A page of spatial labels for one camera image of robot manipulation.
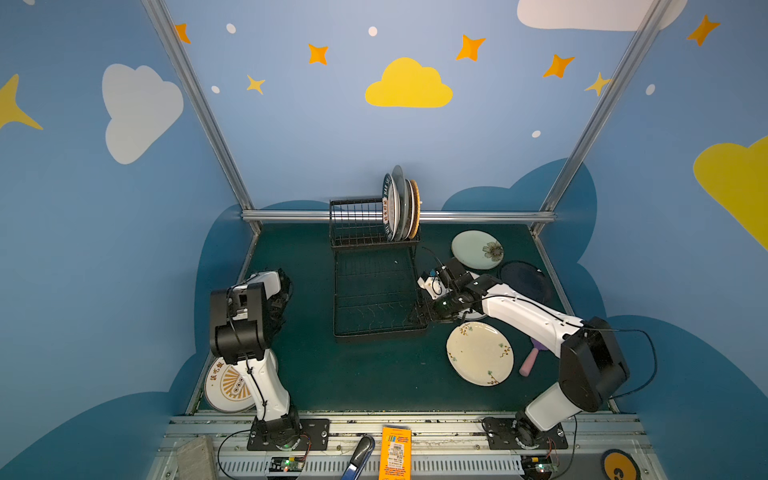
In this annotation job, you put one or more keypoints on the white plate orange sunburst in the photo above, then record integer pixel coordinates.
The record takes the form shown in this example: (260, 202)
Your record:
(409, 210)

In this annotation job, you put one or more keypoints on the yellow woven wicker plate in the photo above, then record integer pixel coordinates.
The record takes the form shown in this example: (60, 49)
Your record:
(416, 210)

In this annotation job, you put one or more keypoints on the white plate green lettered rim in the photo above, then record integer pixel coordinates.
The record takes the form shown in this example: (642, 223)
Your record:
(390, 207)

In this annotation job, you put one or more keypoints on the large plain green plate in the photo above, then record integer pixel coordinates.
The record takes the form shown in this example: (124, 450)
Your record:
(399, 179)

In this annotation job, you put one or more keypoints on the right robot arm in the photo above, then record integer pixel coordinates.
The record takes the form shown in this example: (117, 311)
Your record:
(592, 366)

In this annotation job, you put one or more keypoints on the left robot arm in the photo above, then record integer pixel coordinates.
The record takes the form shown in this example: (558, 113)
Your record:
(244, 320)

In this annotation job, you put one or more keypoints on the cream floral plate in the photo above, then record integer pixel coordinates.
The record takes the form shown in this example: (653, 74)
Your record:
(480, 354)

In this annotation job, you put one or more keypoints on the pale green floral plate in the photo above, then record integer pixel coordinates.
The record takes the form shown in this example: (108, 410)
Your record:
(477, 250)

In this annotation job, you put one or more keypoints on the dark navy plate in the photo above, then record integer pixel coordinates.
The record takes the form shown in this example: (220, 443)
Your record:
(527, 279)

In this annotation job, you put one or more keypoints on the purple pink spatula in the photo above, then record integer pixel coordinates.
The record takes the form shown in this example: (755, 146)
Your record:
(530, 360)

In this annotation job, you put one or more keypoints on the orange yellow box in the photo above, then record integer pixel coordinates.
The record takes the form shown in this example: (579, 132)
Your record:
(396, 453)

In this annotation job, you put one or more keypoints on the yellow black tape roll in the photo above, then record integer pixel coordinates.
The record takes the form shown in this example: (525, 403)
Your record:
(619, 465)

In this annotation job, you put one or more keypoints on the sunburst plate at left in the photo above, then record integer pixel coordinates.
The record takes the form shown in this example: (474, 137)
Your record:
(241, 379)

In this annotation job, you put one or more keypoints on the grey foam block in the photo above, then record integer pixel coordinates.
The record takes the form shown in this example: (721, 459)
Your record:
(196, 460)

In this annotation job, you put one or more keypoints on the black wire dish rack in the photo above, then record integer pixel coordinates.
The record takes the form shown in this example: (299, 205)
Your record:
(376, 292)

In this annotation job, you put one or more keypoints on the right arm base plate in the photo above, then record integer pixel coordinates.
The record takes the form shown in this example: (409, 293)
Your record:
(507, 433)

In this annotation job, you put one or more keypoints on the blue black handled tool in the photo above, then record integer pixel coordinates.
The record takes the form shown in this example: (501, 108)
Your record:
(359, 458)

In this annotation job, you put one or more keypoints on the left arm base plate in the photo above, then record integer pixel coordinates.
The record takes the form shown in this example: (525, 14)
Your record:
(312, 433)

